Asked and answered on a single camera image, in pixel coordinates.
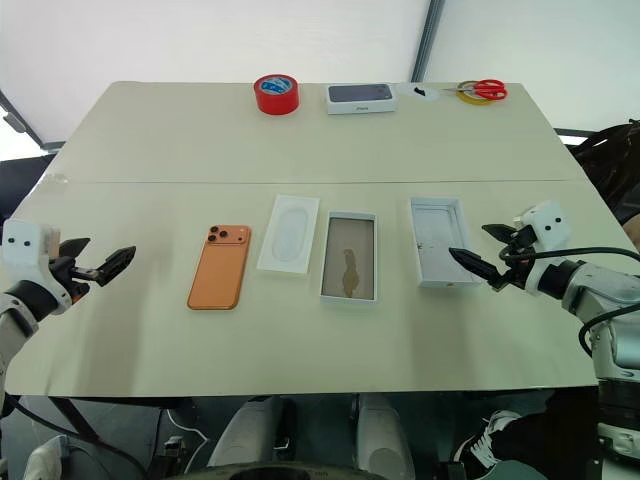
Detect orange smartphone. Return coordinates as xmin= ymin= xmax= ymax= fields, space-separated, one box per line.
xmin=186 ymin=223 xmax=253 ymax=312

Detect grey tent pole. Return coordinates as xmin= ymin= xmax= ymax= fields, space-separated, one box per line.
xmin=0 ymin=88 xmax=67 ymax=152
xmin=408 ymin=0 xmax=447 ymax=84

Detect closed white phone box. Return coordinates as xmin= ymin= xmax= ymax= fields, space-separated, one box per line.
xmin=325 ymin=82 xmax=401 ymax=116

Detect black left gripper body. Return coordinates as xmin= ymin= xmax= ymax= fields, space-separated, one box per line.
xmin=48 ymin=255 xmax=101 ymax=306

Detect white box lid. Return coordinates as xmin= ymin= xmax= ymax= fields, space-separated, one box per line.
xmin=409 ymin=196 xmax=484 ymax=289

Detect yellow tape roll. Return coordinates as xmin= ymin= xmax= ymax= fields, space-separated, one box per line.
xmin=459 ymin=79 xmax=495 ymax=107

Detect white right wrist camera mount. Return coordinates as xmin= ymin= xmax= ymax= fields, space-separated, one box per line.
xmin=513 ymin=200 xmax=573 ymax=250

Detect black and white sneaker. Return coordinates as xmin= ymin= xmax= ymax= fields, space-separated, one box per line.
xmin=456 ymin=409 xmax=522 ymax=480

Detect white sheet with black mark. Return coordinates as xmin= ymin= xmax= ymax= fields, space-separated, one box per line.
xmin=396 ymin=81 xmax=442 ymax=106

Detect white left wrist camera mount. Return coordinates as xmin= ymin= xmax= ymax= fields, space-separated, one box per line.
xmin=1 ymin=218 xmax=64 ymax=282

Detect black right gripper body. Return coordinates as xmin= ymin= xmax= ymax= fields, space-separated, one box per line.
xmin=489 ymin=225 xmax=536 ymax=293

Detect grey rounded robot leg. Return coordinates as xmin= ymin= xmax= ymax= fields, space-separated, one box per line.
xmin=206 ymin=394 xmax=282 ymax=471
xmin=356 ymin=393 xmax=417 ymax=480

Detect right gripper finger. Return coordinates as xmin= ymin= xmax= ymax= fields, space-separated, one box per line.
xmin=447 ymin=247 xmax=502 ymax=287
xmin=481 ymin=223 xmax=522 ymax=243

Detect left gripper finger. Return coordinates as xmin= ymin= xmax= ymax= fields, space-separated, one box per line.
xmin=59 ymin=237 xmax=92 ymax=260
xmin=96 ymin=245 xmax=138 ymax=288

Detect red handled scissors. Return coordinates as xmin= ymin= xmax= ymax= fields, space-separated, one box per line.
xmin=439 ymin=78 xmax=509 ymax=102

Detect white phone box base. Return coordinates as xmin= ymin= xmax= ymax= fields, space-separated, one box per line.
xmin=319 ymin=210 xmax=378 ymax=307

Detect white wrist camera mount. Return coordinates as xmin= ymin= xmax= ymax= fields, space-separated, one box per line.
xmin=513 ymin=200 xmax=573 ymax=250
xmin=1 ymin=218 xmax=64 ymax=282

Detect white thin cable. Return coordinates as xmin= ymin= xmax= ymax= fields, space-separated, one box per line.
xmin=166 ymin=408 xmax=212 ymax=445

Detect white shoe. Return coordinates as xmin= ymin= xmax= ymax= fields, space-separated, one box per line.
xmin=23 ymin=433 xmax=69 ymax=480

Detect red tape roll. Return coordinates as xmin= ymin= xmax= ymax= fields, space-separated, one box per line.
xmin=252 ymin=73 xmax=302 ymax=117

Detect black floor cable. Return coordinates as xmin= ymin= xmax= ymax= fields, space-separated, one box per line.
xmin=3 ymin=394 xmax=151 ymax=480

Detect white phone tray insert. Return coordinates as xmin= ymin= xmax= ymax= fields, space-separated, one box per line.
xmin=256 ymin=194 xmax=321 ymax=277

